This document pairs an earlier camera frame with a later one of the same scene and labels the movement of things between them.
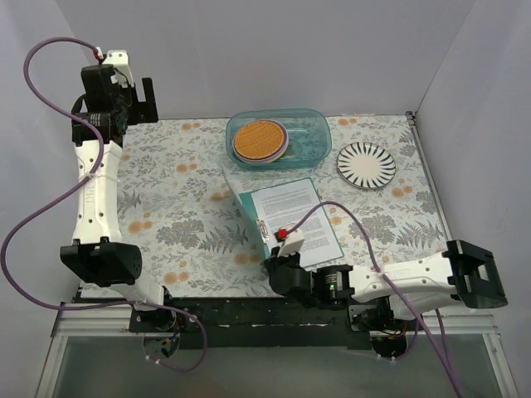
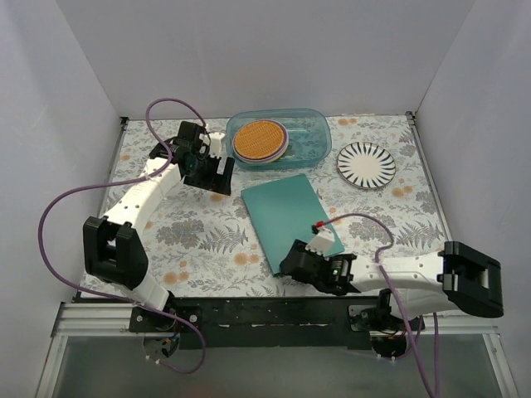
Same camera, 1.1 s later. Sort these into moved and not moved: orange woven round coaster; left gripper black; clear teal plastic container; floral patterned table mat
Moved: left gripper black
Not moved: floral patterned table mat; clear teal plastic container; orange woven round coaster
